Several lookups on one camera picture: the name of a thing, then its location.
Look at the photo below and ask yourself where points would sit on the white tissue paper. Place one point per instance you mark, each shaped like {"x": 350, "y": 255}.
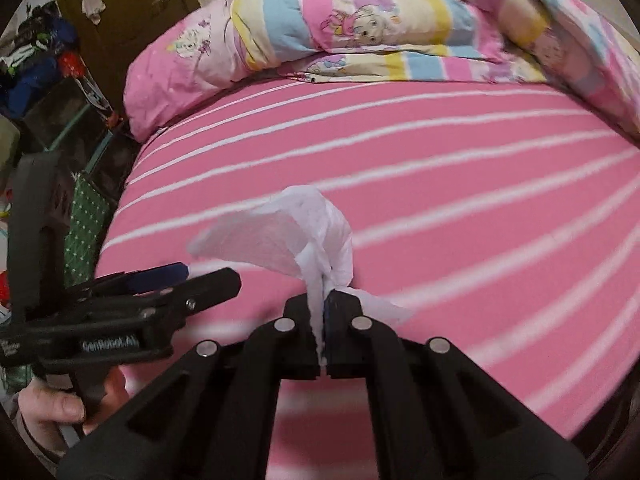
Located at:
{"x": 300, "y": 230}

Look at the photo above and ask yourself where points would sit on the olive wooden door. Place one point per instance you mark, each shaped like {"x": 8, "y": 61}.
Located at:
{"x": 135, "y": 30}

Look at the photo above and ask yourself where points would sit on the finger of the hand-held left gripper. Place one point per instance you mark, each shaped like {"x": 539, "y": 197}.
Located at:
{"x": 160, "y": 274}
{"x": 210, "y": 287}

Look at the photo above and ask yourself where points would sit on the white hanging cloth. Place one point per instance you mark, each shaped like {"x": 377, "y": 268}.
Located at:
{"x": 93, "y": 4}

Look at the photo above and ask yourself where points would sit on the pink striped bed sheet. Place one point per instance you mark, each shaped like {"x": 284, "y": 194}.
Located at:
{"x": 425, "y": 185}

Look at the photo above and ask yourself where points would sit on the green dotted bag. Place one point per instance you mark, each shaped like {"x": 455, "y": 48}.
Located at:
{"x": 87, "y": 225}

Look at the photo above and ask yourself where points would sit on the pink pillow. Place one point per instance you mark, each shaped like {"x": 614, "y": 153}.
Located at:
{"x": 175, "y": 70}

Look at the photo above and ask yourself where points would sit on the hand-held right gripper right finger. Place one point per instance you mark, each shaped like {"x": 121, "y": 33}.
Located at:
{"x": 331, "y": 312}

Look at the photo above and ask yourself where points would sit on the person's left hand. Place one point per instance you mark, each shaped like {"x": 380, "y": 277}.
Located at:
{"x": 47, "y": 410}

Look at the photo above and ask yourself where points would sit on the dark box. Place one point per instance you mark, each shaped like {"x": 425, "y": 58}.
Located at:
{"x": 65, "y": 115}

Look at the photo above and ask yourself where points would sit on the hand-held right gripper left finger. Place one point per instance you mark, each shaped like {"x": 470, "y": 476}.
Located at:
{"x": 295, "y": 327}

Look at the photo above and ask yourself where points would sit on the cartoon print quilt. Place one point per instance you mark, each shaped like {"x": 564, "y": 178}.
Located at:
{"x": 400, "y": 20}

